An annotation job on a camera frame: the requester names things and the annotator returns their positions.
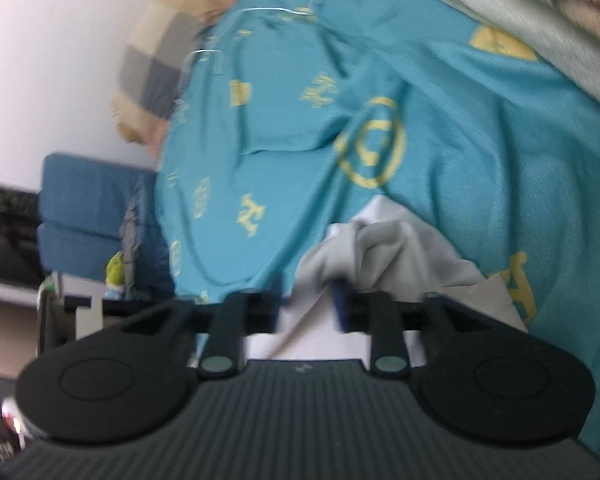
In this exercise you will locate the yellow green toy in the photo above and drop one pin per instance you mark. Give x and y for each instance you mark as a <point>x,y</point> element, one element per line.
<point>115,270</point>

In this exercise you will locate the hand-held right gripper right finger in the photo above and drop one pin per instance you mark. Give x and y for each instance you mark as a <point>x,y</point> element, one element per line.
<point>338,310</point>

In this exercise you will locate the white garment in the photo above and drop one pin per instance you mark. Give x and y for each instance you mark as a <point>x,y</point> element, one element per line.
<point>395,250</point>

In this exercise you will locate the teal bed sheet yellow print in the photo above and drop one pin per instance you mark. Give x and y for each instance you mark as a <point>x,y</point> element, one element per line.
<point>290,135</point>

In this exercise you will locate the checkered pillow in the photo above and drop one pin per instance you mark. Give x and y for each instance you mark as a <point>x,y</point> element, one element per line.
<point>155,60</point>

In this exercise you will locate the blue covered chair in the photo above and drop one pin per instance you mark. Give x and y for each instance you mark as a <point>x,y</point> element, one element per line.
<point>90,185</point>

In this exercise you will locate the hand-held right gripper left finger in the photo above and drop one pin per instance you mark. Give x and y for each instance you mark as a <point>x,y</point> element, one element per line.
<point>277,310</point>

